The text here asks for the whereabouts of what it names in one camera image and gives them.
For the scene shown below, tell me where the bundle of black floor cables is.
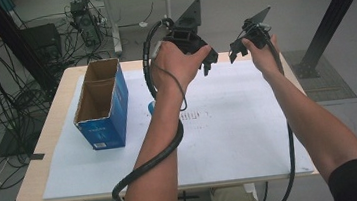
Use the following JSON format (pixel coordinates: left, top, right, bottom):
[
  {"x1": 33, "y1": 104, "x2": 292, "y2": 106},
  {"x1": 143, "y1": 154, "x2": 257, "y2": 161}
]
[{"x1": 0, "y1": 0, "x2": 128, "y2": 201}]

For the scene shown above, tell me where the blue bottle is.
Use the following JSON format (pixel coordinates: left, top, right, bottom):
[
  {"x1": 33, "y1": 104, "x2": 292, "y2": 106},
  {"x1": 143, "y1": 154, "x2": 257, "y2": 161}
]
[{"x1": 146, "y1": 100, "x2": 158, "y2": 118}]

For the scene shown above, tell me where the thin black wire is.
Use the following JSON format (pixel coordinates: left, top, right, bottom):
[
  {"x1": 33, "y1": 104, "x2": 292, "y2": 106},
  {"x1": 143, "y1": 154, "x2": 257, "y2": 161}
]
[{"x1": 150, "y1": 58, "x2": 190, "y2": 115}]

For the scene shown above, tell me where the black equipment box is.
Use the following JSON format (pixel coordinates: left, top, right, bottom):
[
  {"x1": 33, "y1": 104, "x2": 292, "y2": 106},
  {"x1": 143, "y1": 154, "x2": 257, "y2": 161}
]
[{"x1": 19, "y1": 21, "x2": 65, "y2": 66}]

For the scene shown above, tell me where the computer tower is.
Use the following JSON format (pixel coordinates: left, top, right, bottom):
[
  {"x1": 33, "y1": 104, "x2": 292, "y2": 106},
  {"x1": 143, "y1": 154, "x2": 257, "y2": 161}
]
[{"x1": 69, "y1": 0, "x2": 104, "y2": 49}]

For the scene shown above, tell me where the black tape strip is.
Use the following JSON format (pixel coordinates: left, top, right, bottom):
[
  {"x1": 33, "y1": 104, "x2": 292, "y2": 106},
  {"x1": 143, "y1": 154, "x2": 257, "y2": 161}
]
[{"x1": 29, "y1": 152, "x2": 46, "y2": 161}]

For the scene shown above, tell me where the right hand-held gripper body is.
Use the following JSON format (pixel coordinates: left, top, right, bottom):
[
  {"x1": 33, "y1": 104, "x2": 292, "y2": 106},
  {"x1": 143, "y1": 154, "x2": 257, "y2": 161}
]
[{"x1": 235, "y1": 5, "x2": 276, "y2": 52}]

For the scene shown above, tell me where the person's left hand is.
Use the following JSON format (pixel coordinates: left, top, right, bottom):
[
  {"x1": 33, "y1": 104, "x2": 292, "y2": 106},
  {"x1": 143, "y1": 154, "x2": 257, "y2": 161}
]
[{"x1": 147, "y1": 36, "x2": 217, "y2": 99}]

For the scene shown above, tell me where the blue cardboard box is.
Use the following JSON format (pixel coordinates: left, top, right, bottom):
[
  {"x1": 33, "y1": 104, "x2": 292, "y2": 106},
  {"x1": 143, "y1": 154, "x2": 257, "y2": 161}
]
[{"x1": 67, "y1": 56, "x2": 135, "y2": 153}]

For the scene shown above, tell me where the black metal frame post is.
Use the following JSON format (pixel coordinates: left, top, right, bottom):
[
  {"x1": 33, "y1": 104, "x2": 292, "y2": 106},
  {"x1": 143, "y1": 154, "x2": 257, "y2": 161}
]
[{"x1": 0, "y1": 0, "x2": 54, "y2": 97}]

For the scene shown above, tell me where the person's right hand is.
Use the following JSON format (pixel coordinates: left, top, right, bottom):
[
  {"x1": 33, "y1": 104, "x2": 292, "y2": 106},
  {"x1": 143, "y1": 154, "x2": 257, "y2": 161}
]
[{"x1": 240, "y1": 33, "x2": 286, "y2": 82}]

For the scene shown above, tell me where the black floor base plate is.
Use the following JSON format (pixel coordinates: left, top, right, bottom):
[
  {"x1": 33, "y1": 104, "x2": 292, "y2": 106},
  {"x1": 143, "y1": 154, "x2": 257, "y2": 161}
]
[{"x1": 0, "y1": 123, "x2": 44, "y2": 158}]

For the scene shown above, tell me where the thick black corrugated cable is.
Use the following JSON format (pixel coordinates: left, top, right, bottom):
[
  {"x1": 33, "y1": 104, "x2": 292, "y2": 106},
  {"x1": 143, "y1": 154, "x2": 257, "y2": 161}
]
[{"x1": 93, "y1": 17, "x2": 194, "y2": 201}]

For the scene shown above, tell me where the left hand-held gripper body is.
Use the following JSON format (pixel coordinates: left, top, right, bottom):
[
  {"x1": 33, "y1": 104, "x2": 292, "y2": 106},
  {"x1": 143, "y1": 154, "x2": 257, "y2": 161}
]
[{"x1": 159, "y1": 0, "x2": 213, "y2": 59}]

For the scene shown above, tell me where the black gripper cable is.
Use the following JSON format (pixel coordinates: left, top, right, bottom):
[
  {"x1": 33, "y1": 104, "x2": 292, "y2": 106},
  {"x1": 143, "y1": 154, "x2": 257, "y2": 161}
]
[{"x1": 253, "y1": 30, "x2": 302, "y2": 201}]

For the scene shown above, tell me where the white-legged desk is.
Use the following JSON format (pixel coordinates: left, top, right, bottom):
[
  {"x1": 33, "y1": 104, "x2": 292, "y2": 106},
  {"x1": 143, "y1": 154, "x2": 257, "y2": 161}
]
[{"x1": 81, "y1": 0, "x2": 210, "y2": 61}]

